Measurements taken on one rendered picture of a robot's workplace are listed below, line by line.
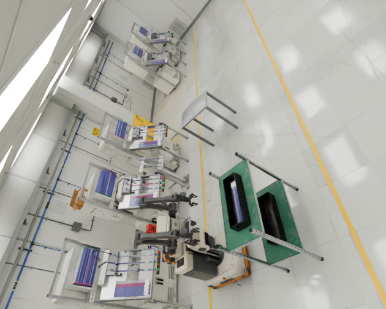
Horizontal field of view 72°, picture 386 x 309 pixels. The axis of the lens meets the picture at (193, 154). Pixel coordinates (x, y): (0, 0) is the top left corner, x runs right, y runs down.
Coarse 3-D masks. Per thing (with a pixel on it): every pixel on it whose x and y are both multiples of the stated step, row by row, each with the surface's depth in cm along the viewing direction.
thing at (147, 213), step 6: (162, 192) 526; (168, 192) 537; (174, 192) 548; (138, 210) 536; (144, 210) 515; (150, 210) 493; (156, 210) 490; (144, 216) 503; (150, 216) 484; (156, 216) 484; (138, 222) 512; (144, 222) 498; (138, 228) 515; (144, 228) 516
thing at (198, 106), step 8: (200, 96) 484; (192, 104) 498; (200, 104) 470; (224, 104) 499; (184, 112) 512; (192, 112) 483; (200, 112) 461; (216, 112) 464; (184, 120) 496; (224, 120) 475; (184, 128) 494; (208, 128) 549
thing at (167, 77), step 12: (132, 60) 798; (144, 60) 810; (156, 60) 813; (180, 60) 868; (132, 72) 818; (144, 72) 819; (168, 72) 833; (180, 72) 818; (156, 84) 851; (168, 84) 852
